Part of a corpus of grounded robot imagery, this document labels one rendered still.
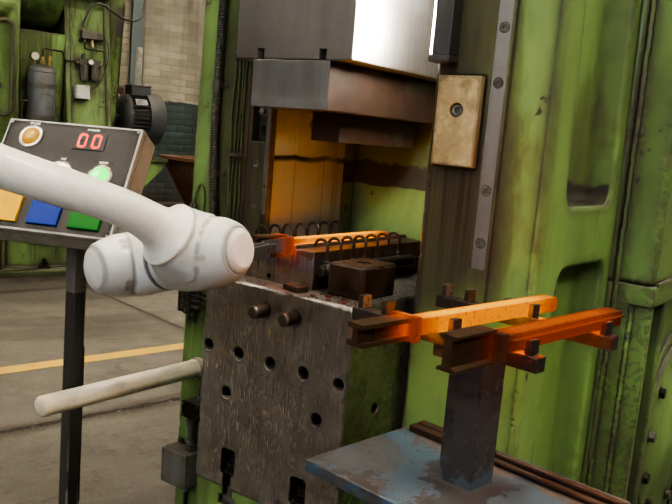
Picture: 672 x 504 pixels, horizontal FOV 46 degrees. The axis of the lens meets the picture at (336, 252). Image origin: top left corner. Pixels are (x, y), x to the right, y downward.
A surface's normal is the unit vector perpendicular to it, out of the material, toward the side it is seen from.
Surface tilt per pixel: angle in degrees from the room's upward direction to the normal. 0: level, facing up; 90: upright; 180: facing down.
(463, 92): 90
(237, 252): 81
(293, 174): 90
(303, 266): 90
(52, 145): 60
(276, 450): 90
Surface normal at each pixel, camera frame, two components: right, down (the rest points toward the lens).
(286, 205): 0.80, 0.15
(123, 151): -0.14, -0.39
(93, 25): 0.58, -0.03
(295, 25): -0.60, 0.07
